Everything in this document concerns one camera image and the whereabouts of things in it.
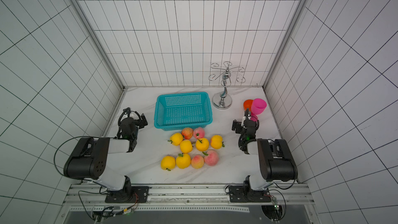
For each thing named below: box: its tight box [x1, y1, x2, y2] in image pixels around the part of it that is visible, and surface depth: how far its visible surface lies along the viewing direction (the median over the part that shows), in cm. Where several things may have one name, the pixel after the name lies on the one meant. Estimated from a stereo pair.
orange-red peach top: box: [181, 127, 193, 140], surface depth 91 cm
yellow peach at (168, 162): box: [160, 155, 176, 171], surface depth 80 cm
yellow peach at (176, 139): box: [169, 132, 184, 147], surface depth 87 cm
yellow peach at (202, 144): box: [195, 137, 210, 152], surface depth 86 cm
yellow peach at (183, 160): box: [175, 152, 192, 170], surface depth 80 cm
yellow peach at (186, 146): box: [179, 139, 194, 154], surface depth 85 cm
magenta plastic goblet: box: [250, 98, 267, 122], surface depth 93 cm
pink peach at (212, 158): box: [204, 149, 220, 167], surface depth 80 cm
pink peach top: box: [192, 127, 206, 139], surface depth 90 cm
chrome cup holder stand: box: [207, 61, 246, 110], surface depth 96 cm
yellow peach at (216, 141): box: [210, 134, 223, 150], surface depth 87 cm
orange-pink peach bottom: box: [190, 154, 205, 170], surface depth 80 cm
